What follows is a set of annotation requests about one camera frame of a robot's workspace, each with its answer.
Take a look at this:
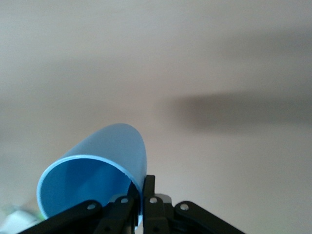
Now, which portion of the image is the brown table cover sheet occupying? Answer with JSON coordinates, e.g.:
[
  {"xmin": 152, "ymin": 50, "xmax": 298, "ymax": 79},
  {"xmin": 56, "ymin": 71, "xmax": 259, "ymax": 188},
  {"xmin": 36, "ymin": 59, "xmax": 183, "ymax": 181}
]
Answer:
[{"xmin": 0, "ymin": 0, "xmax": 312, "ymax": 234}]

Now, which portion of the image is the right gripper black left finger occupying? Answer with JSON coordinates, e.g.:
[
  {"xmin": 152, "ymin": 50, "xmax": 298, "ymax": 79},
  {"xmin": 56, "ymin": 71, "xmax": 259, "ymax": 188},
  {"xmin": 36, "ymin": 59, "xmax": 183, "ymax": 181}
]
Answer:
[{"xmin": 23, "ymin": 185, "xmax": 141, "ymax": 234}]

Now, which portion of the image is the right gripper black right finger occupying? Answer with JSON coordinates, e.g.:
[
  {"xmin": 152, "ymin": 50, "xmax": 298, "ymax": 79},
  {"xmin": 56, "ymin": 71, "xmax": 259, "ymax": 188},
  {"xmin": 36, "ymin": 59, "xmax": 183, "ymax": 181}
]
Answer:
[{"xmin": 142, "ymin": 174, "xmax": 246, "ymax": 234}]

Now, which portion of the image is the light blue plastic cup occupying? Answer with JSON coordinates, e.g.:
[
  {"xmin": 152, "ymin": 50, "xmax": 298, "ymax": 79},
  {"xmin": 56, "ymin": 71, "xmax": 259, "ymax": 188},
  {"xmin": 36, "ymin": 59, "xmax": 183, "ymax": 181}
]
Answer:
[{"xmin": 36, "ymin": 123, "xmax": 148, "ymax": 226}]

